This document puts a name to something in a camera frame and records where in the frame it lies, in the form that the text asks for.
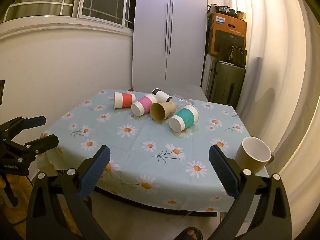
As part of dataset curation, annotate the black box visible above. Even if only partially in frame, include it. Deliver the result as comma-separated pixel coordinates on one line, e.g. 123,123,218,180
207,4,237,15

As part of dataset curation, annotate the grey suitcase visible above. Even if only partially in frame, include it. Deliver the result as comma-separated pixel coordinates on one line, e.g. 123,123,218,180
201,54,220,100

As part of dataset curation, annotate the person's sandaled foot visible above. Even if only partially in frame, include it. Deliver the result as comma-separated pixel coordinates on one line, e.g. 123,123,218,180
174,227,203,240

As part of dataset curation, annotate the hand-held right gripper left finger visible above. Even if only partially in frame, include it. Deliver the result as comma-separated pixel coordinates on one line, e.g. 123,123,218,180
25,144,112,240

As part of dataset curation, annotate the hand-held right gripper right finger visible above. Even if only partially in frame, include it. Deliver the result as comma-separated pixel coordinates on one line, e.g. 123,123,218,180
208,144,293,240

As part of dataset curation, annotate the olive ceramic mug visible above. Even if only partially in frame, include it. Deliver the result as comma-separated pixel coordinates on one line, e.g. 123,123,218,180
234,136,275,174

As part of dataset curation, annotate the clear plastic cup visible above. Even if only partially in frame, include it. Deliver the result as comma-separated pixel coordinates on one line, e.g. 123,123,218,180
172,94,195,109

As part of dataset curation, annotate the daisy print tablecloth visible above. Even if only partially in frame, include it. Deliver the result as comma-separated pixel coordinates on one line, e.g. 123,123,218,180
37,88,273,212

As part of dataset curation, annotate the orange cardboard box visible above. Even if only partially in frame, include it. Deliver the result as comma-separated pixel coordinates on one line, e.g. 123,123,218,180
207,12,247,57

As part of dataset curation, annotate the dark green suitcase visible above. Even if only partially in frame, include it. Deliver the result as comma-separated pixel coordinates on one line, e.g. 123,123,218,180
210,61,247,107

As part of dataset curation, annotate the brown paper cup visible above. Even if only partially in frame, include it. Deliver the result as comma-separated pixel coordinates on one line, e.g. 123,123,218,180
149,101,177,123

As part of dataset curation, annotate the cream curtain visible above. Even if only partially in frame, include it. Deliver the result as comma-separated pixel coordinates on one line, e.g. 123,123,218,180
234,0,320,205

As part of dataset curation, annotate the teal sleeve paper cup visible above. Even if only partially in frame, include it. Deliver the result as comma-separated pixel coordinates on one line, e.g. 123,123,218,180
169,104,200,133

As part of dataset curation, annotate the black sleeve paper cup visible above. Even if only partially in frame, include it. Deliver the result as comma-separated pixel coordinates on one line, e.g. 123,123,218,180
151,88,173,103

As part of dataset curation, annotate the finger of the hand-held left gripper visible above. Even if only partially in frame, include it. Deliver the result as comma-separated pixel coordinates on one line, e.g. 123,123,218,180
5,134,60,161
0,116,47,137

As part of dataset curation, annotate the red sleeve paper cup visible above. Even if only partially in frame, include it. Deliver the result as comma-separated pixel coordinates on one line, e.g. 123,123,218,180
114,91,136,110

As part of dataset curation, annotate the white framed window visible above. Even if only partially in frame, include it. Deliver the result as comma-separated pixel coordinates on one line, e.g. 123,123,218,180
0,0,139,30

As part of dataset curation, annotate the white wardrobe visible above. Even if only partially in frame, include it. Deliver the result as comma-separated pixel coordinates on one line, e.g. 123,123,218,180
132,0,208,91

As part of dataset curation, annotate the pink sleeve paper cup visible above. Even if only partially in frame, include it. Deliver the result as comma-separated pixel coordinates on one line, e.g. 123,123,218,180
131,93,158,117

